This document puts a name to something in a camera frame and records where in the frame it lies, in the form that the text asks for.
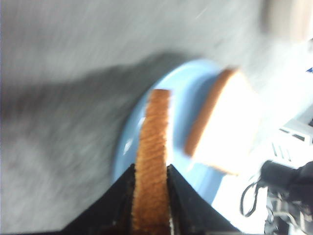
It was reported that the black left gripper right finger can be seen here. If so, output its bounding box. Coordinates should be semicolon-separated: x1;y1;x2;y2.
167;165;237;235

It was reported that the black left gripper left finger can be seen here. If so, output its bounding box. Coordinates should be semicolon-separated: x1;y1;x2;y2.
62;164;134;235

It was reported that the white bread slice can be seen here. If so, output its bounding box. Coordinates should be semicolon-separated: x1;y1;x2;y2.
184;69;263;175
132;90;170;235

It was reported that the white perforated equipment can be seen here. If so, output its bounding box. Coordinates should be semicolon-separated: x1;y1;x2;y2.
271;106;313;167

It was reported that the blue round plate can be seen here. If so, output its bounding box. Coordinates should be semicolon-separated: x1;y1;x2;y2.
111;60;224;204

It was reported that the black cable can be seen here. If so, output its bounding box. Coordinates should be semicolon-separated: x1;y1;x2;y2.
241;177;264;218

